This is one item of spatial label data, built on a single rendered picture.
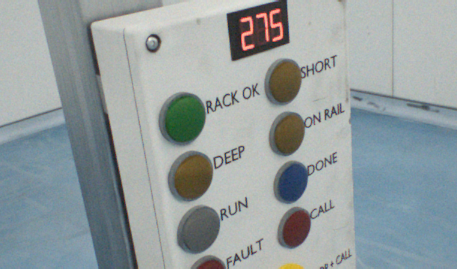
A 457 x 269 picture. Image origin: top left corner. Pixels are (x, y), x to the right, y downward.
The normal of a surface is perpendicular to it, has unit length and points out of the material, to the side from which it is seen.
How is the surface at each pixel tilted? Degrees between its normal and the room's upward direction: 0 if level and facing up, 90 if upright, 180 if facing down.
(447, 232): 0
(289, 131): 88
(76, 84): 90
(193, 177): 88
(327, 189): 90
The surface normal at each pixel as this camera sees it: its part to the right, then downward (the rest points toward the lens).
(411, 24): -0.75, 0.32
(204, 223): 0.64, 0.17
